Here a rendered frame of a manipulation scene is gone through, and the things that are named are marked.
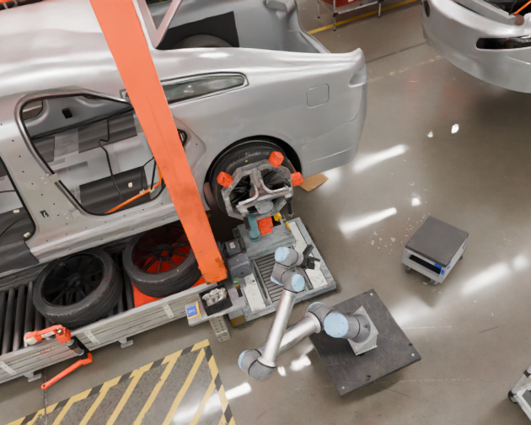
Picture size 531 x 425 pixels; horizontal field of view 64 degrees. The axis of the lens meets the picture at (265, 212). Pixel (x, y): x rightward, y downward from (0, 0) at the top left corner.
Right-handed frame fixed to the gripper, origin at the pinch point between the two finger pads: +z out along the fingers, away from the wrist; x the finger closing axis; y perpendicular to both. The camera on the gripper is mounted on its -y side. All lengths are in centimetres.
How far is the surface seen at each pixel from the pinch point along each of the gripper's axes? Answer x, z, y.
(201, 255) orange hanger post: -60, -53, 5
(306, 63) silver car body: 2, -37, -127
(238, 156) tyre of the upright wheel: -53, -41, -70
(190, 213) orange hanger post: -38, -80, -15
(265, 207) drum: -49, -14, -39
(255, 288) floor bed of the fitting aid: -93, 25, 18
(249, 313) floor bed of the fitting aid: -86, 17, 39
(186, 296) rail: -104, -33, 33
